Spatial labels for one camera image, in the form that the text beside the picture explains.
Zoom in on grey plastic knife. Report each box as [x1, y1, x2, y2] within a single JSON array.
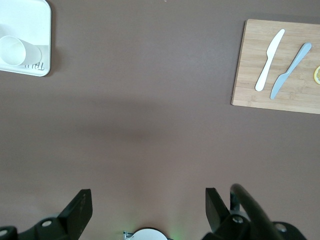
[[269, 42, 313, 100]]

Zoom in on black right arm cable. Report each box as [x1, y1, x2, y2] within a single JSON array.
[[229, 184, 285, 240]]

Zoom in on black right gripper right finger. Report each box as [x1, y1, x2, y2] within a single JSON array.
[[201, 187, 270, 240]]

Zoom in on cream tray with bear print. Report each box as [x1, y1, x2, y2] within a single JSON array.
[[0, 0, 53, 78]]

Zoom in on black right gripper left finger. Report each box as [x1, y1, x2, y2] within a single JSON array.
[[17, 189, 94, 240]]

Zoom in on white plastic cup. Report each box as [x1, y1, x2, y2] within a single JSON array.
[[0, 35, 43, 67]]

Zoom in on white plastic knife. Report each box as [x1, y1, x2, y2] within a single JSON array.
[[254, 28, 286, 92]]

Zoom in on bamboo cutting board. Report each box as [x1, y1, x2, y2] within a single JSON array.
[[230, 18, 320, 115]]

